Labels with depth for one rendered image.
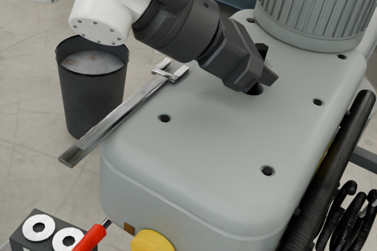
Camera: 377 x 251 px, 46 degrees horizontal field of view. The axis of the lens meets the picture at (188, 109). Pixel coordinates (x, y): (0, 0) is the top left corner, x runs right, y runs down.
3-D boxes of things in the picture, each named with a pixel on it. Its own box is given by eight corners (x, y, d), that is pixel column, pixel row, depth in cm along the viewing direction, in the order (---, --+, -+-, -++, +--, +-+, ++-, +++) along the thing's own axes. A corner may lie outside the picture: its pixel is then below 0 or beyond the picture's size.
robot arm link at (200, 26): (206, 57, 67) (140, 21, 60) (248, 8, 63) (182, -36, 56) (228, 112, 58) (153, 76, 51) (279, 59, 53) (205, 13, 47)
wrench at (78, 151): (78, 173, 48) (78, 168, 47) (50, 158, 49) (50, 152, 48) (188, 71, 65) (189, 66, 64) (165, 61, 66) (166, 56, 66)
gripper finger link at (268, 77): (265, 87, 63) (234, 69, 60) (280, 71, 62) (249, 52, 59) (269, 93, 62) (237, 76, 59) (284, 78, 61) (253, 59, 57)
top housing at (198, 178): (243, 314, 55) (276, 241, 44) (79, 210, 63) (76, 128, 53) (344, 118, 87) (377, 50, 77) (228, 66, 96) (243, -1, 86)
